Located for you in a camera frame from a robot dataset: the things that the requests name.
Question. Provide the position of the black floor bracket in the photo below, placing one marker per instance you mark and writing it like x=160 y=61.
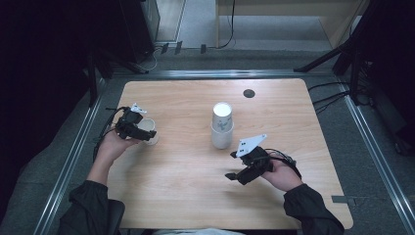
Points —
x=165 y=48
x=203 y=49
x=178 y=47

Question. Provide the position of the dark curtain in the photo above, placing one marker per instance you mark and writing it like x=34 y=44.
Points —
x=39 y=98

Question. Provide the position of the aluminium floor rail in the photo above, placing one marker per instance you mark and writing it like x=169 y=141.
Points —
x=375 y=150
x=221 y=73
x=70 y=163

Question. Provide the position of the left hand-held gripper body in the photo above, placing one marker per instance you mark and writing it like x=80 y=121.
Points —
x=127 y=125

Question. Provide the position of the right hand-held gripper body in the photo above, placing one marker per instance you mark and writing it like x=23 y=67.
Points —
x=254 y=160

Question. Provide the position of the stack of nested paper cups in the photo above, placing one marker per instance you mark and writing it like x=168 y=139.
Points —
x=222 y=130

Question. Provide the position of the beige wooden furniture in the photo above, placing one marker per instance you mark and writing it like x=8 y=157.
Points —
x=339 y=23

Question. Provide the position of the black metal stand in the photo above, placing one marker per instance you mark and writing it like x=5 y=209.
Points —
x=93 y=78

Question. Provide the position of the grey tape piece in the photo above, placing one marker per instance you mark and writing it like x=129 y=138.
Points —
x=341 y=199

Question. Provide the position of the person's right hand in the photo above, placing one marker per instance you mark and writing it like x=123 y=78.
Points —
x=282 y=176

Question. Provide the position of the person's left hand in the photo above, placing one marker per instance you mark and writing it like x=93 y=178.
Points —
x=114 y=147

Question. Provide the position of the black tripod stand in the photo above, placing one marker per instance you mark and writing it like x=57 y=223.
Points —
x=323 y=58

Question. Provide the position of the black cabinet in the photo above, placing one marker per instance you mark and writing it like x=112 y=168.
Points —
x=137 y=29

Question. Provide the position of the white paper cup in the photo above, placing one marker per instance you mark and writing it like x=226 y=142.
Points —
x=150 y=125

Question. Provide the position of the black round table grommet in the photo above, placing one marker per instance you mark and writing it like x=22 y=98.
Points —
x=249 y=93

